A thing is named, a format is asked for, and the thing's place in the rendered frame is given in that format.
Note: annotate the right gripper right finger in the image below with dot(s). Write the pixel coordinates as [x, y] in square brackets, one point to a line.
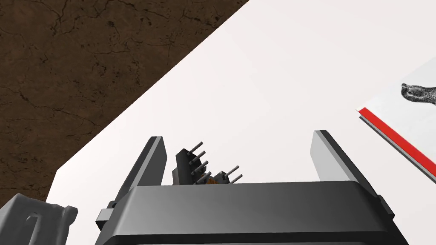
[332, 160]

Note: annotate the grey angular object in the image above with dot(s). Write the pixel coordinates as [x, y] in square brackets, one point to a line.
[32, 221]

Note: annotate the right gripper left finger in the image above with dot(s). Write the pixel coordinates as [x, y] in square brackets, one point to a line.
[147, 166]

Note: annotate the white book with red spine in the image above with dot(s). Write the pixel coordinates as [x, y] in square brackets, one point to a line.
[405, 112]

